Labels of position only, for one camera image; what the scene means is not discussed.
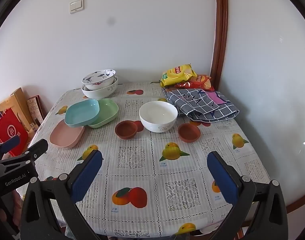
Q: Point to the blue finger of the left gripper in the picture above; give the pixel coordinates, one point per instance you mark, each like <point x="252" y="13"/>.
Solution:
<point x="35" y="151"/>
<point x="7" y="146"/>

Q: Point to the pink square plate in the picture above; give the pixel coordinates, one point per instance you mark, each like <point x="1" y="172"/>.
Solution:
<point x="64" y="136"/>

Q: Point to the yellow chips bag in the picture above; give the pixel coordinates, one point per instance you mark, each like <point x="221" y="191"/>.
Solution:
<point x="177" y="75"/>

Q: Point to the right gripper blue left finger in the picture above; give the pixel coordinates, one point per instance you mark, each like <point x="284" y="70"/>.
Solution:
<point x="71" y="188"/>

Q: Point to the blue square plate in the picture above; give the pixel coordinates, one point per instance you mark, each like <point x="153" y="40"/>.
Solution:
<point x="82" y="113"/>

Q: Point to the red chips bag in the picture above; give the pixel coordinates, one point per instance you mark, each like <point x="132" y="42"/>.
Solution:
<point x="199" y="81"/>

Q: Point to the green square plate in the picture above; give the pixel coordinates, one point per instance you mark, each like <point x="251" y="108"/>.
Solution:
<point x="108" y="112"/>

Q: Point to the brown wooden door frame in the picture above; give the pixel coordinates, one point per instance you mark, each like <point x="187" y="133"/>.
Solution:
<point x="222" y="20"/>

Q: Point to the brown small bowl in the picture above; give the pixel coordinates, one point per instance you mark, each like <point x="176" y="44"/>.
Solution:
<point x="188" y="133"/>
<point x="126" y="129"/>

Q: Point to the patterned red edged book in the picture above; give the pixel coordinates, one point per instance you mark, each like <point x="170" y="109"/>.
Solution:
<point x="36" y="109"/>

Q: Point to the grey checked cloth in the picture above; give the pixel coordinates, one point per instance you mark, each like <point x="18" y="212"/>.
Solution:
<point x="202" y="106"/>

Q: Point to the fruit print tablecloth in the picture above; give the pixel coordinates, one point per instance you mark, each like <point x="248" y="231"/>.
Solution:
<point x="151" y="184"/>

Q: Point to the wooden cutting board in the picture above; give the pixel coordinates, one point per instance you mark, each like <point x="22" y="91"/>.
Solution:
<point x="18" y="103"/>

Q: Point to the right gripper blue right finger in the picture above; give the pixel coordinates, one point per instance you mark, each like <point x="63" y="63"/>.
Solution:
<point x="236" y="190"/>

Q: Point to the white light switch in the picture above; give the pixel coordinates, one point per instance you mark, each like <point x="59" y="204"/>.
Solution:
<point x="76" y="6"/>

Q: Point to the blue red patterned bowl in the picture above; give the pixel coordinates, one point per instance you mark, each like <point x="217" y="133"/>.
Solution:
<point x="99" y="79"/>

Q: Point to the white ceramic bowl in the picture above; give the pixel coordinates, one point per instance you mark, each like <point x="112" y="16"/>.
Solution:
<point x="158" y="116"/>

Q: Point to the large white bowl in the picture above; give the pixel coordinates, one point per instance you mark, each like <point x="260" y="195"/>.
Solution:
<point x="102" y="92"/>

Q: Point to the red paper bag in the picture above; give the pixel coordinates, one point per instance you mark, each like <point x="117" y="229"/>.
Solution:
<point x="10" y="126"/>

